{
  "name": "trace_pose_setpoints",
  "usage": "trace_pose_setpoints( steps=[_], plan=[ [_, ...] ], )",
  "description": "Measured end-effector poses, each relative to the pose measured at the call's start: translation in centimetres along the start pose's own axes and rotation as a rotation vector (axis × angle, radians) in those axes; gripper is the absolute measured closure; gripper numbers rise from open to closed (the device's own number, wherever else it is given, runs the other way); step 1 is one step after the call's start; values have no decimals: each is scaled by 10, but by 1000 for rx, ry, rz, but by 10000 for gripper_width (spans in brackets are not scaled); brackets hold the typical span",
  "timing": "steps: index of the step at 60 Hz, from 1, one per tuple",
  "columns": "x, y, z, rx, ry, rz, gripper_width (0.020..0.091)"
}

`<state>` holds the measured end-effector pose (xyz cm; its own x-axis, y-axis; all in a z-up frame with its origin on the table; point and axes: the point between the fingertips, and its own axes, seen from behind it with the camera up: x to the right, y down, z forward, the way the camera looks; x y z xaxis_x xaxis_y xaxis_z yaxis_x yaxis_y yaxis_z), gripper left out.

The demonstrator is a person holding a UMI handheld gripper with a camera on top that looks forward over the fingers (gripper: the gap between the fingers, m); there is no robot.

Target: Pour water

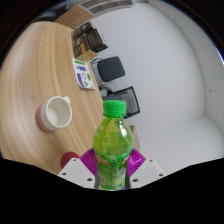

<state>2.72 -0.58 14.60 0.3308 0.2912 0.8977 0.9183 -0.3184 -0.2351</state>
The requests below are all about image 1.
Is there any wooden side desk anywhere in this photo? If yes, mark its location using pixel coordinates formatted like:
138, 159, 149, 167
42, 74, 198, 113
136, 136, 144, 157
128, 124, 141, 151

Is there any green drink bottle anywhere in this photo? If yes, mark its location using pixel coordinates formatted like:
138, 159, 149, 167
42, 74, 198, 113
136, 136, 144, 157
91, 99, 134, 192

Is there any dark brown box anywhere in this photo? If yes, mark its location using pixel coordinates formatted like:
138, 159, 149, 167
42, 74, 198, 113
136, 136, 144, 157
70, 21, 93, 39

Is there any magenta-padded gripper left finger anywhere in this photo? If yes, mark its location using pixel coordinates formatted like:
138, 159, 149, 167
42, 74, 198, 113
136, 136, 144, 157
57, 148, 99, 190

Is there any black box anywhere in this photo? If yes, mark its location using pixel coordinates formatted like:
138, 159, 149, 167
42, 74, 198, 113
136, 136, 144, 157
84, 28, 109, 54

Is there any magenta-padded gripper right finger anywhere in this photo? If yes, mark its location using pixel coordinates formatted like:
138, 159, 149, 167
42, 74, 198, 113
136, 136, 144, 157
127, 148, 166, 190

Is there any black padded office chair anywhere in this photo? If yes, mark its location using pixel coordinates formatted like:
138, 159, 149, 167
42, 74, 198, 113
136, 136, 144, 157
90, 55, 127, 88

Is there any wooden shelf cabinet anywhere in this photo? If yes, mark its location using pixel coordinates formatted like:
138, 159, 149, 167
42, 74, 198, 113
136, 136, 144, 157
54, 0, 134, 29

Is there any white and pink ceramic cup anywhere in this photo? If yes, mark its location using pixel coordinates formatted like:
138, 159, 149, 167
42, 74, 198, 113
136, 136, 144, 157
35, 95, 73, 133

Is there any black mesh office chair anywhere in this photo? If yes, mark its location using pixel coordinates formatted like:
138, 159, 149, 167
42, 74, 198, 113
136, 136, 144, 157
98, 85, 141, 119

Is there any flat round red coaster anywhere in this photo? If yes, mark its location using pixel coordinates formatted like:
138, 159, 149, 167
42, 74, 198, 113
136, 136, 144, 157
60, 151, 81, 169

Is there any white printed leaflet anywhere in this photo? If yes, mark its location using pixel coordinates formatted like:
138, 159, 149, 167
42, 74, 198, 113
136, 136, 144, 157
71, 57, 98, 90

